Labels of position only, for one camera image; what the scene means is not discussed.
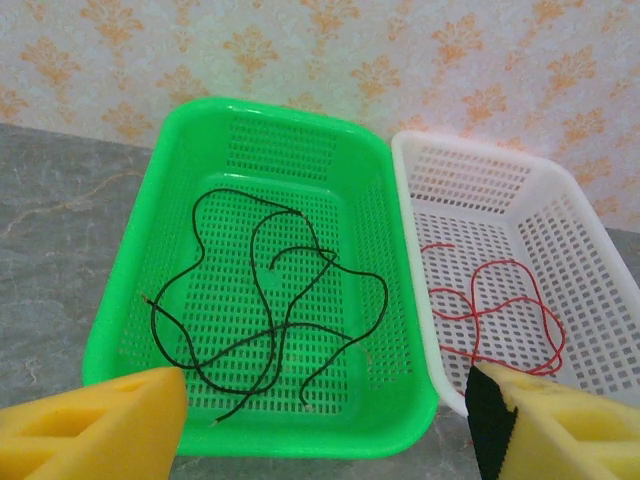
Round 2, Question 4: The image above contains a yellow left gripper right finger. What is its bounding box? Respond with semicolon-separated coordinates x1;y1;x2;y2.
464;362;640;480

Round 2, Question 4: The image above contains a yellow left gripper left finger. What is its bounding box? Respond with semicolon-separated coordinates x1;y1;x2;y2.
0;366;190;480

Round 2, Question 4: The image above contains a thin black cable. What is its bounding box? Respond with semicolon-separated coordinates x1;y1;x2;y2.
148;298;374;372
269;245;391;410
141;186;339;374
212;209;309;427

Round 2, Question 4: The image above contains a white plastic basket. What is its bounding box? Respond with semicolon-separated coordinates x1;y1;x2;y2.
391;130;640;417

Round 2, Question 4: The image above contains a green plastic basket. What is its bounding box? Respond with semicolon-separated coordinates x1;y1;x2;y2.
82;97;440;460

